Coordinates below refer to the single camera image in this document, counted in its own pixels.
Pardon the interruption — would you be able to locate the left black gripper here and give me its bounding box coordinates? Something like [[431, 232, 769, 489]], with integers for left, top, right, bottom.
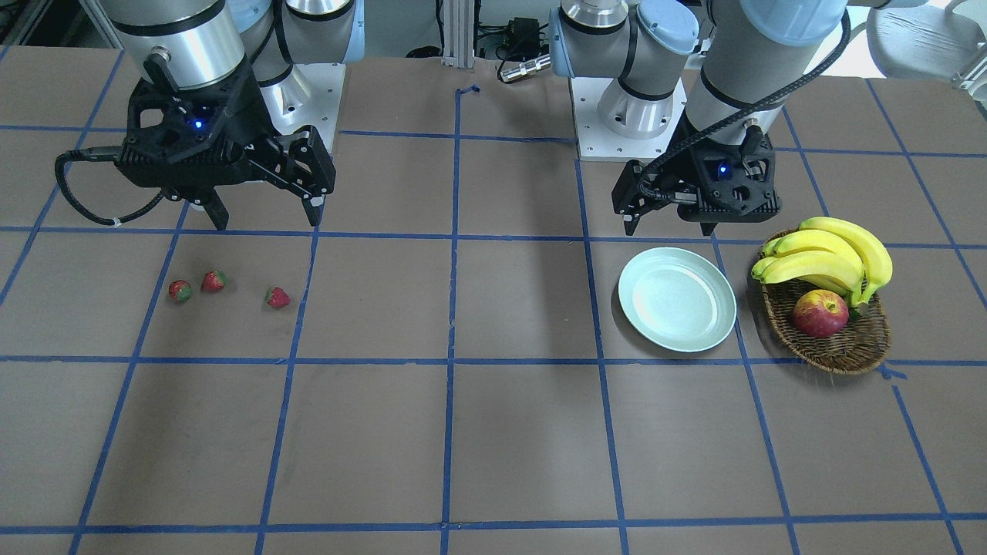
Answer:
[[612, 124, 780, 237]]

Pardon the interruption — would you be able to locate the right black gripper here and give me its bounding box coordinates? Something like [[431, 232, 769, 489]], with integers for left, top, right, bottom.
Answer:
[[116, 55, 336, 231]]

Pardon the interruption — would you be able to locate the strawberry two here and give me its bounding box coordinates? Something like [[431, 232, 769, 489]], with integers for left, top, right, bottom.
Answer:
[[200, 270, 227, 294]]

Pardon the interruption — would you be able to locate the strawberry one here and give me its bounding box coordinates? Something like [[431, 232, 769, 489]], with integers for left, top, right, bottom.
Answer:
[[264, 287, 291, 309]]

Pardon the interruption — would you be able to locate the strawberry three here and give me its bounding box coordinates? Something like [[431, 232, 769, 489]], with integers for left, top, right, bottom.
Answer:
[[168, 280, 193, 304]]

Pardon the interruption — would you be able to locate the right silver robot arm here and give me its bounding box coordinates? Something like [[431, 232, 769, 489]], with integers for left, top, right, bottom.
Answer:
[[101, 1, 365, 230]]

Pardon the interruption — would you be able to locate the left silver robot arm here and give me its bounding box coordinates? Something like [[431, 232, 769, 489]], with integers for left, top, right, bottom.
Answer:
[[547, 1, 851, 235]]

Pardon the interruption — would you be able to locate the light green plate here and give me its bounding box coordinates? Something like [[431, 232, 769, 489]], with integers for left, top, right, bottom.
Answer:
[[617, 247, 737, 352]]

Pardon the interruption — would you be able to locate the yellow banana bunch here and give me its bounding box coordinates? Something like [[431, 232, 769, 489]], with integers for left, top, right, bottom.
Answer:
[[750, 217, 894, 309]]

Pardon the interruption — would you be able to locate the brown wicker basket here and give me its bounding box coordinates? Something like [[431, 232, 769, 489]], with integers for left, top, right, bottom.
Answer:
[[760, 230, 892, 376]]

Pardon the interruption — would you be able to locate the red apple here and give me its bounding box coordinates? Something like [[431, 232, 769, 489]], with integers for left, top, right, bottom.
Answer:
[[790, 289, 850, 338]]

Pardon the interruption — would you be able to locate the silver metal connector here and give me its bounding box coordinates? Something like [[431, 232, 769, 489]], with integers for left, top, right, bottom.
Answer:
[[497, 54, 552, 84]]

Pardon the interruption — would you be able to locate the black power adapter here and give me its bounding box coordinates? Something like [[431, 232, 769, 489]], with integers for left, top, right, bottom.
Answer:
[[505, 17, 541, 52]]

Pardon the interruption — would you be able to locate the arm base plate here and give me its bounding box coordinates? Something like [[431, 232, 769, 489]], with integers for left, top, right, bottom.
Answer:
[[261, 63, 346, 153], [570, 77, 686, 162]]

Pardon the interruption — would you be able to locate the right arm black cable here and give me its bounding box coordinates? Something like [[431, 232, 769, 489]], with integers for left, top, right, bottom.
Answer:
[[55, 147, 166, 229]]

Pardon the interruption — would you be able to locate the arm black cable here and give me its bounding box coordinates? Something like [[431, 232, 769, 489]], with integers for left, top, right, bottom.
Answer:
[[637, 9, 852, 203], [55, 147, 166, 229]]

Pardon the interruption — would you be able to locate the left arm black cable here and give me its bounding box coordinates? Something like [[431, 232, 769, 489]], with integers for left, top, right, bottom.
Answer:
[[637, 9, 852, 203]]

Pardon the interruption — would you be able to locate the aluminium frame post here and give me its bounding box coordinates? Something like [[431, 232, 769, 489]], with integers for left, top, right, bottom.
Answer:
[[435, 0, 477, 71]]

